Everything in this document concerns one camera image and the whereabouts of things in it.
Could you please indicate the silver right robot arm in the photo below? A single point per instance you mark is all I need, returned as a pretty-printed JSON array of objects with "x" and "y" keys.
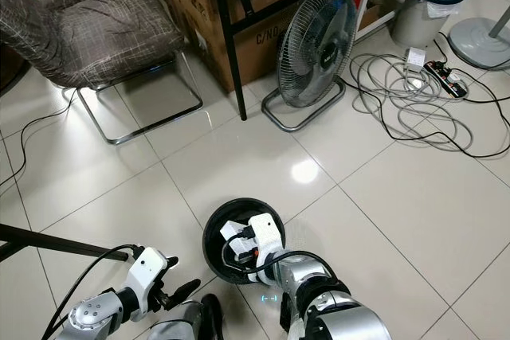
[{"x": 343, "y": 316}]

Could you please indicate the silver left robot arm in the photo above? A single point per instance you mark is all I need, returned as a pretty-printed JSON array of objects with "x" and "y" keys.
[{"x": 100, "y": 314}]

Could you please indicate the black round rubbish bin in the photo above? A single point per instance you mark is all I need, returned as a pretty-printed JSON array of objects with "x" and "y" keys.
[{"x": 217, "y": 249}]

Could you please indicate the robot left leg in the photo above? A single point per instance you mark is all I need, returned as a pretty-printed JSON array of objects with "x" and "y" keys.
[{"x": 191, "y": 322}]

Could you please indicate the grey metal floor fan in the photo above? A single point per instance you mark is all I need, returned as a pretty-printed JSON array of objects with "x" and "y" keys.
[{"x": 319, "y": 41}]

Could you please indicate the white power adapter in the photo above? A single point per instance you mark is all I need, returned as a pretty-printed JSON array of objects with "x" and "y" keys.
[{"x": 415, "y": 59}]

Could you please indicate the printed brown cardboard box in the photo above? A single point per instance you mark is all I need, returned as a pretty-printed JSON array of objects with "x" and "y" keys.
[{"x": 195, "y": 5}]

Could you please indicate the black power strip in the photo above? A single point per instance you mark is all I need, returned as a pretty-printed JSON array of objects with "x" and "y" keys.
[{"x": 446, "y": 79}]

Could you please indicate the grey patterned cantilever chair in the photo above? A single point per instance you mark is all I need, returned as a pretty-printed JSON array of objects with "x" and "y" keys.
[{"x": 119, "y": 29}]

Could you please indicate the white round fan base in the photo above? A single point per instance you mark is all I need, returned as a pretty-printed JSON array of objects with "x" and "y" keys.
[{"x": 482, "y": 41}]

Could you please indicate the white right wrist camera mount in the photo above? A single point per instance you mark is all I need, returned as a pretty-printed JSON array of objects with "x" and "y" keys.
[{"x": 267, "y": 232}]

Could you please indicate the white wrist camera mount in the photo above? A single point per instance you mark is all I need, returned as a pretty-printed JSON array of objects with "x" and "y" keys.
[
  {"x": 150, "y": 272},
  {"x": 267, "y": 232}
]

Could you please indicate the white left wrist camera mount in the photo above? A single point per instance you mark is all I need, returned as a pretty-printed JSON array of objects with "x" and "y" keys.
[{"x": 150, "y": 272}]

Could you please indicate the white-top table black frame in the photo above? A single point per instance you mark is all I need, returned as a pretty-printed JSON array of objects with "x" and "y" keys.
[{"x": 233, "y": 53}]

